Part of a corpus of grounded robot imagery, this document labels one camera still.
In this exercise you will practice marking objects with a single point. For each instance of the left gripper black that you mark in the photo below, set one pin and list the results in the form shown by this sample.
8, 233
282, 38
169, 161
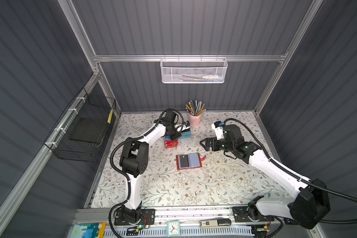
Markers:
177, 135

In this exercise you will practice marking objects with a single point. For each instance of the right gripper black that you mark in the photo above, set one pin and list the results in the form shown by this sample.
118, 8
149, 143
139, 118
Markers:
213, 141

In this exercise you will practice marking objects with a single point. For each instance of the clear acrylic card organizer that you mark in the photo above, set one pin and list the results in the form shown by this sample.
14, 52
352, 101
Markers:
177, 135

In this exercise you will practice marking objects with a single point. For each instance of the red leather card holder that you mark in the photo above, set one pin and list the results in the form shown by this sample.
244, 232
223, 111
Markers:
195, 161

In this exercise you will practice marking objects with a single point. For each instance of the grey card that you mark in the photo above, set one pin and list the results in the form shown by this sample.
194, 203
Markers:
183, 161

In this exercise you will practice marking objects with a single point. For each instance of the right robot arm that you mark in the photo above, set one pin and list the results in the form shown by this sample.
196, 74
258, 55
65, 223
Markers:
308, 202

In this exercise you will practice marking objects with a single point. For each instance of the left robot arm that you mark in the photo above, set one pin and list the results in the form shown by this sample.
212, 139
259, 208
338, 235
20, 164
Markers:
135, 156

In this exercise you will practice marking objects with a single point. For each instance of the red card in organizer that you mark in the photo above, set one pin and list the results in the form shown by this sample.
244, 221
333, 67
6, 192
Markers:
171, 144

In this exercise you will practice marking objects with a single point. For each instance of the teal card in organizer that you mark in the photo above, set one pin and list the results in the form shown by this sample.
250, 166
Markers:
185, 135

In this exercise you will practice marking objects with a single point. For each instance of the pink pencil cup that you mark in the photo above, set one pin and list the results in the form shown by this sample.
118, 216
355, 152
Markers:
194, 120

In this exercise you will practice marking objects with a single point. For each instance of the coloured pencils bundle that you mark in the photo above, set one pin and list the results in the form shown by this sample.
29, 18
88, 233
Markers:
195, 108

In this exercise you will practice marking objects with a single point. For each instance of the yellow tag on basket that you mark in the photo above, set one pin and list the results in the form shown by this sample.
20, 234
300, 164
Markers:
110, 116

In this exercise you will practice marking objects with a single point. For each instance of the pens in white basket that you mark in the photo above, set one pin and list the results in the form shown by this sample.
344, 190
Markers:
215, 78

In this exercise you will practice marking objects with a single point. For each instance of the silver black usb device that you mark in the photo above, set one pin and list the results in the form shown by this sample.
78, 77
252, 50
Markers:
215, 223

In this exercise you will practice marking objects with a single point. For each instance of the small teal desk clock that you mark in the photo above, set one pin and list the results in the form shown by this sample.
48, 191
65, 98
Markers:
173, 228

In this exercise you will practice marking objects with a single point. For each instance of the colourful picture book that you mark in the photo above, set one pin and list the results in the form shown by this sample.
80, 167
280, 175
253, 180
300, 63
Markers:
93, 230

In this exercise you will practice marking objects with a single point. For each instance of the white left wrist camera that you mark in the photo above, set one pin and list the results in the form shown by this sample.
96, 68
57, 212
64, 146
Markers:
183, 128

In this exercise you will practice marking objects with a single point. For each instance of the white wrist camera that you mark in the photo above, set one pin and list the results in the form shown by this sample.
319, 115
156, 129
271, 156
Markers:
183, 128
218, 128

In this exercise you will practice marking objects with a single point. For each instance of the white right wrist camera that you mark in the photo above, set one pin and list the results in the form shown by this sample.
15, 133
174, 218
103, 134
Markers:
218, 128

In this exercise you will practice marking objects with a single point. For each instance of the white wire wall basket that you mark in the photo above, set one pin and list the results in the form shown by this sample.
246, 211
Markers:
172, 69

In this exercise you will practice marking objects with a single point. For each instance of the black wire side basket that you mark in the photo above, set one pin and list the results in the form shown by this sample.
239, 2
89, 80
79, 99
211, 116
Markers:
84, 131

